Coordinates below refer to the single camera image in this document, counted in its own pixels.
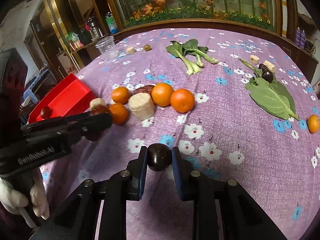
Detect white sugarcane chunk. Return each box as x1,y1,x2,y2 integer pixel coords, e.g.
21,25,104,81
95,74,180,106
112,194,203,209
128,93,155,120
89,98,106,111

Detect orange tangerine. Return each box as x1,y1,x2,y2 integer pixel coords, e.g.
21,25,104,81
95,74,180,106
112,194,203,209
109,103,129,125
151,83,174,107
111,87,131,104
170,88,195,113

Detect small tangerine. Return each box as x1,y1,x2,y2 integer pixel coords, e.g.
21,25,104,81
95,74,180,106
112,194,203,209
307,115,319,133

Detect large red date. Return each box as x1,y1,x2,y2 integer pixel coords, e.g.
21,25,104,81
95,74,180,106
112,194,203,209
40,106,52,120

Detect white gloved left hand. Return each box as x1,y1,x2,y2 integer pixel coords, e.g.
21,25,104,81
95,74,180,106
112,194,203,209
1,168,49,229

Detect red shallow tray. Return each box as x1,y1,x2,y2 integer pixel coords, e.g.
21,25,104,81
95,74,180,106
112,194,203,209
28,74,97,124

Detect clear plastic cup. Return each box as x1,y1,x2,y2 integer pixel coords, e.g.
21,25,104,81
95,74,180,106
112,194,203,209
95,36,118,61

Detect small white chunk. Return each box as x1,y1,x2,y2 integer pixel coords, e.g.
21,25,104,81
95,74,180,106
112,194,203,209
126,47,136,55

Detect black thermos jug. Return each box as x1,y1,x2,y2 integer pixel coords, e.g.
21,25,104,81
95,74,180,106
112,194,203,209
86,16,103,41

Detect green olive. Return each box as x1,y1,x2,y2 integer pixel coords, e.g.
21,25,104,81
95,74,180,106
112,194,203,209
144,44,151,51

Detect green water bottle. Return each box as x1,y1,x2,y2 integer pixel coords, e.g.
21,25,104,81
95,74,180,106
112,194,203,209
105,12,119,35

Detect purple floral tablecloth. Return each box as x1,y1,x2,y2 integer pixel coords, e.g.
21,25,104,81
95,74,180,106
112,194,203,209
41,42,319,239

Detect bok choy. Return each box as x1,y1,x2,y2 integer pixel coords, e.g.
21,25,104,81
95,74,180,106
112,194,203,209
166,39,219,75

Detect large green leaf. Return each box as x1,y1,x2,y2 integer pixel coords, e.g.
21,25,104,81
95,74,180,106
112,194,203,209
239,59,300,120

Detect small dark plum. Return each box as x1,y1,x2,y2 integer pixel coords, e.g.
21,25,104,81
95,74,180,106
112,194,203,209
261,69,273,83

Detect white chunk near leaf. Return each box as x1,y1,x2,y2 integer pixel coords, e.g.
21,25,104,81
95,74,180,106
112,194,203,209
249,55,260,65
263,60,276,73

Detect purple bottles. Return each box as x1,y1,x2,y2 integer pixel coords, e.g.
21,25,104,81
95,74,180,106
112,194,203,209
295,27,306,49

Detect flower display glass case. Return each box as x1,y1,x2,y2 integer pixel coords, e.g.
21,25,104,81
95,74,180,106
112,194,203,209
107,0,283,34

